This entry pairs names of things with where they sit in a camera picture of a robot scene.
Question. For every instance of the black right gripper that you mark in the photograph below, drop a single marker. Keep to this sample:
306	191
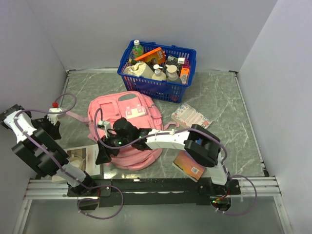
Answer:
104	154

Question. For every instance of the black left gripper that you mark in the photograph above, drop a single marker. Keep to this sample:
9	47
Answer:
53	131

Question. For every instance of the pink student backpack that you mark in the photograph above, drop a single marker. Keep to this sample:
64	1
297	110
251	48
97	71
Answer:
140	111

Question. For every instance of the coffee photo white book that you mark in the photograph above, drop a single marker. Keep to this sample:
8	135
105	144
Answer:
84	157

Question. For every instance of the blue sunset cover book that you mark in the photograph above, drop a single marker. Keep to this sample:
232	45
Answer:
187	165

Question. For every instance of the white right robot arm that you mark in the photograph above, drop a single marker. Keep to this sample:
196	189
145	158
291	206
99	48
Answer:
204	147

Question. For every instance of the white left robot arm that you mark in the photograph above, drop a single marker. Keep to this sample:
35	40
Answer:
37	146

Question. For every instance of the beige crumpled paper bag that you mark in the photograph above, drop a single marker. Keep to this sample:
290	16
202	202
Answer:
140	69

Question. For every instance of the blue plastic shopping basket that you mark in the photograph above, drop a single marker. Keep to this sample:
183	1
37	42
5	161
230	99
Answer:
162	90

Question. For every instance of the cream pump lotion bottle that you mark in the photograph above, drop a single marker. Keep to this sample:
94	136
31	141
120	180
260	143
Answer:
158	73

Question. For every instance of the grey bottle beige cap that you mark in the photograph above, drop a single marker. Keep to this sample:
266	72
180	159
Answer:
172	75

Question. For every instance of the green drink bottle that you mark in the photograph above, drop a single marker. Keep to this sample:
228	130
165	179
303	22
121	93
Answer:
137	49

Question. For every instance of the orange white small carton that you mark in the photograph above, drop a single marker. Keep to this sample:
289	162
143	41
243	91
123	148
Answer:
184	74

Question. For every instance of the orange cardboard box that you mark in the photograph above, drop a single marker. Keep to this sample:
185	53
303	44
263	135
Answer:
156	56

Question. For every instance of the dark green packet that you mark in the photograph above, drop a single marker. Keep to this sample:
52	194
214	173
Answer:
171	60

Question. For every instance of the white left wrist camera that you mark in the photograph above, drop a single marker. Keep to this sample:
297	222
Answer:
55	114

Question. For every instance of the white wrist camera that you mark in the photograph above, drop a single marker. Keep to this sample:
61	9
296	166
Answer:
104	126
55	114

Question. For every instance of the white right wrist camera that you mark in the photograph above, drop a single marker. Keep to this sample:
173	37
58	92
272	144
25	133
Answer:
104	126

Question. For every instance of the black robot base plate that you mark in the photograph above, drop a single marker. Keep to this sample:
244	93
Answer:
159	191

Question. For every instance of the aluminium frame rail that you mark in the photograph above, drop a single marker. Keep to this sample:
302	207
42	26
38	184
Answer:
264	186

